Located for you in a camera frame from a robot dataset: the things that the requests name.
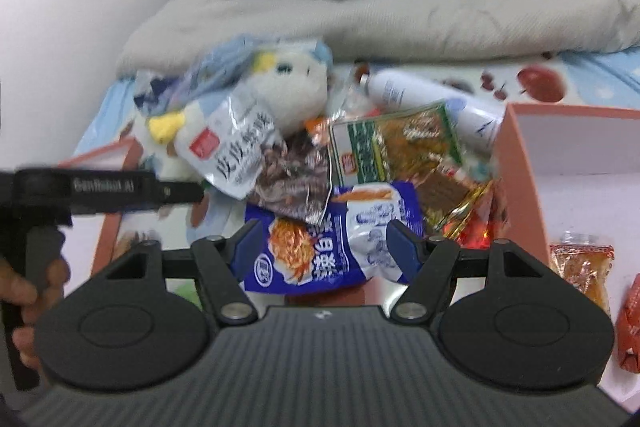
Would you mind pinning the orange cardboard box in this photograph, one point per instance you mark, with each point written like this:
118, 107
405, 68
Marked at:
575, 142

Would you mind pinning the clear spicy strip snack packet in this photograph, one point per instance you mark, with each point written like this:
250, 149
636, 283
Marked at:
450, 197

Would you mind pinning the grey blanket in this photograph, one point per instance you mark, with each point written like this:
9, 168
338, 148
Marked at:
400, 17

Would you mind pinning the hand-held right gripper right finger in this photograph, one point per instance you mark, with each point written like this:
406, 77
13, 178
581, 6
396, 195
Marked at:
404, 249

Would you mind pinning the white and blue plush toy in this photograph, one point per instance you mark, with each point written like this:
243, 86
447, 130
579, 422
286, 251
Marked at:
290, 87

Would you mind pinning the green bordered snack packet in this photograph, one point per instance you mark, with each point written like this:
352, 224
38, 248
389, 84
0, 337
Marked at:
390, 142

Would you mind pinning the small clear plastic wrapper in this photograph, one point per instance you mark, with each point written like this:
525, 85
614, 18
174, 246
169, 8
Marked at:
350, 92

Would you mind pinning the white spray bottle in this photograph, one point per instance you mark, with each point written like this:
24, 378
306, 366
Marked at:
415, 94

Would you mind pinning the orange box lid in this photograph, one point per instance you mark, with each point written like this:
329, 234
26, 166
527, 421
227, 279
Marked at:
105, 237

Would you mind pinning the blue snack packet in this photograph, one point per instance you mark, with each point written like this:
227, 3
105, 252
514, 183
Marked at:
310, 257

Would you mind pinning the clear bag with blue print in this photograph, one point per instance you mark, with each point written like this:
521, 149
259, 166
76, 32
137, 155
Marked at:
200, 72

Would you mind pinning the dark silver snack packet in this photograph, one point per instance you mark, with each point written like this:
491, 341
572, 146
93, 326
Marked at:
290, 182

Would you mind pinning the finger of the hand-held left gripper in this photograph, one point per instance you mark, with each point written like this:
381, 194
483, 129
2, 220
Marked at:
182, 193

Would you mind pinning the white snack packet red label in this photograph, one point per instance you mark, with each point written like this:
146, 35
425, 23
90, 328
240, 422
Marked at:
235, 147

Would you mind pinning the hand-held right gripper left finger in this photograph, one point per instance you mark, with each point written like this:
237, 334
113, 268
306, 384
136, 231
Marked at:
247, 247

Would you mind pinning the person's left hand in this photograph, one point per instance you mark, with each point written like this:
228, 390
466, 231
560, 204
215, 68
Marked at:
20, 287

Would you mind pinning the orange snack packet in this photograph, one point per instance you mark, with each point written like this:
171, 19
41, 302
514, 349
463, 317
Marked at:
582, 267

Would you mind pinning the printed bed sheet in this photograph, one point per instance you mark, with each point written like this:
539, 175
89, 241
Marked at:
595, 74

